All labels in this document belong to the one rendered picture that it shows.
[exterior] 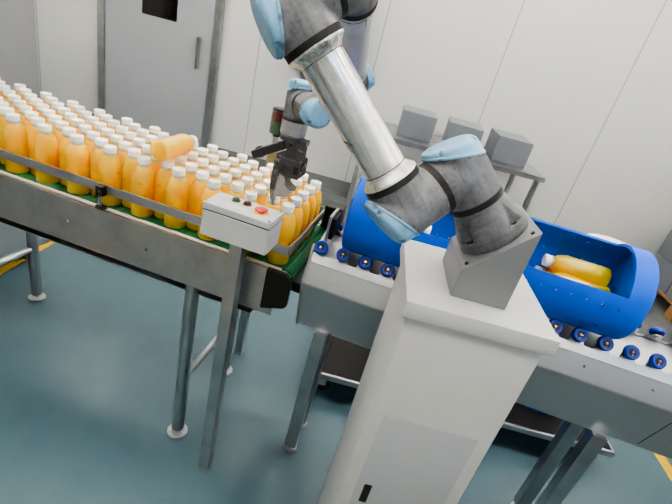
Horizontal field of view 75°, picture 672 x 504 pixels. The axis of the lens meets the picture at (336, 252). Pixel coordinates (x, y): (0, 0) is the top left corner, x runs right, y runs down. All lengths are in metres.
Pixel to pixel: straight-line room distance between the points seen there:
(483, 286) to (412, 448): 0.45
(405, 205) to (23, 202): 1.37
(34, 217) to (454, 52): 3.85
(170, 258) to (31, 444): 0.92
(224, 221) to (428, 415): 0.72
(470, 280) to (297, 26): 0.58
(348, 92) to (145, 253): 0.98
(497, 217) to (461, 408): 0.44
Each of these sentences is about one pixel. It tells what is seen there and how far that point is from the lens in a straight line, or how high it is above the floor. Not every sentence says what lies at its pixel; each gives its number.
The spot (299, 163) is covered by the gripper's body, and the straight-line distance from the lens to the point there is 1.30.
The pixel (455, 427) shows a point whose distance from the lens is 1.13.
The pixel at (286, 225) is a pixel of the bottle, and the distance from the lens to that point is 1.33.
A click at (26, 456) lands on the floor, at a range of 2.06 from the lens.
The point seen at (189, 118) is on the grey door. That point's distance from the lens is 5.15.
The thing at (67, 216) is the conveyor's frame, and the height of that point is 0.83.
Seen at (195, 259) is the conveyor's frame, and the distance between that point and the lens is 1.48.
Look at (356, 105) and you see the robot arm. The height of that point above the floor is 1.48.
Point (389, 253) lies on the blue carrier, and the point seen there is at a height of 1.03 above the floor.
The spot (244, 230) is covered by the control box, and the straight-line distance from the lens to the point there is 1.22.
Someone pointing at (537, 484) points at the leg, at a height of 0.20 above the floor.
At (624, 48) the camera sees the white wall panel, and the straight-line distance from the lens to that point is 5.11.
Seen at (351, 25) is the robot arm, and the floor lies 1.60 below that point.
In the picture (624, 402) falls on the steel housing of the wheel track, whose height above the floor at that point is 0.81.
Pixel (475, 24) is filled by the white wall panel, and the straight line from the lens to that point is 4.73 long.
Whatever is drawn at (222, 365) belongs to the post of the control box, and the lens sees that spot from 1.54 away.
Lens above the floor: 1.59
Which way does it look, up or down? 26 degrees down
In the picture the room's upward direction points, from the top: 15 degrees clockwise
